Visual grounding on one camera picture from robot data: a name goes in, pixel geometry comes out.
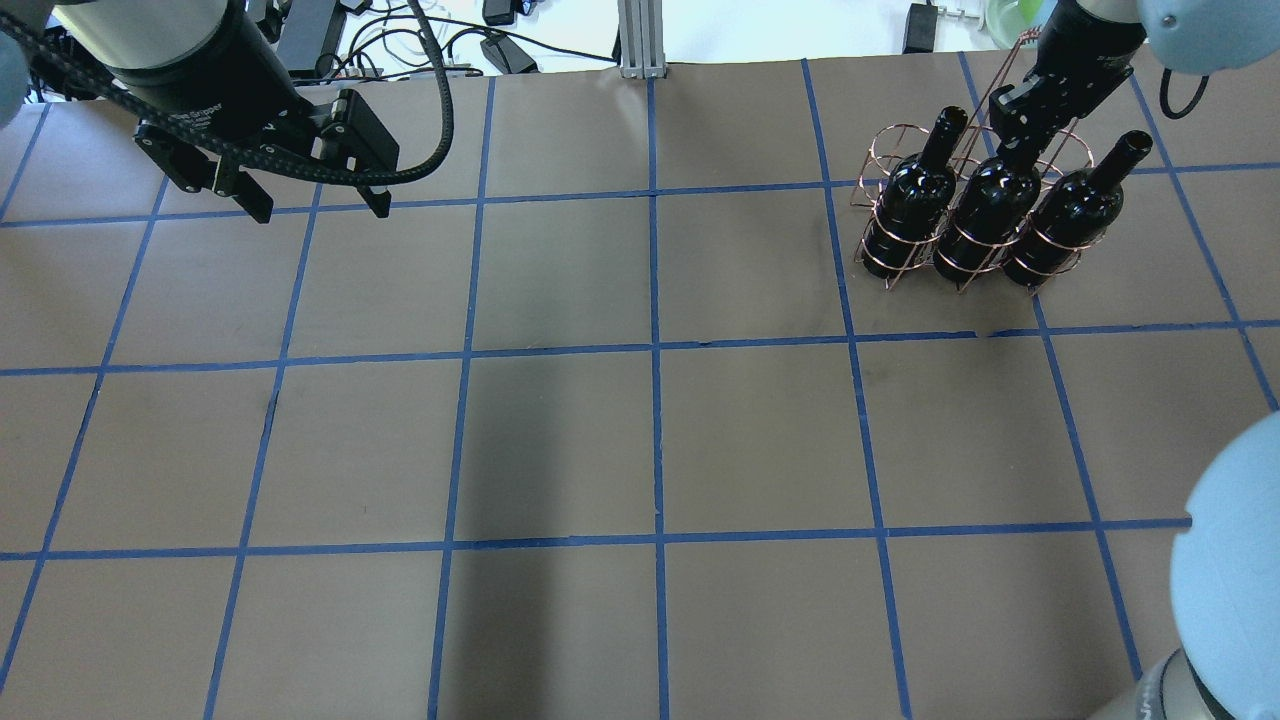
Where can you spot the black power adapter brick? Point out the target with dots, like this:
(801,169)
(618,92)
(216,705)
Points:
(507,57)

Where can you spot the green bowl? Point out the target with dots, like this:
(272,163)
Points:
(1007,20)

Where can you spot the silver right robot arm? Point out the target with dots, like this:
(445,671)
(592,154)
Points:
(1223,568)

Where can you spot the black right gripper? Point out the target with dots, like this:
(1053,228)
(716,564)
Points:
(1096,66)

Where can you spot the copper wire wine basket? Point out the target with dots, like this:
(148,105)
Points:
(955,195)

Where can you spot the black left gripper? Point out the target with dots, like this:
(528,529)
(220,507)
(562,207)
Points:
(228,88)

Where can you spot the aluminium frame post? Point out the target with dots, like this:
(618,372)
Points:
(640,31)

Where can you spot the dark wine bottle in basket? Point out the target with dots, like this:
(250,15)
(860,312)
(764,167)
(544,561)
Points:
(1074,215)

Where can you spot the dark glass wine bottle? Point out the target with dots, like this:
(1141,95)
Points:
(1000,192)

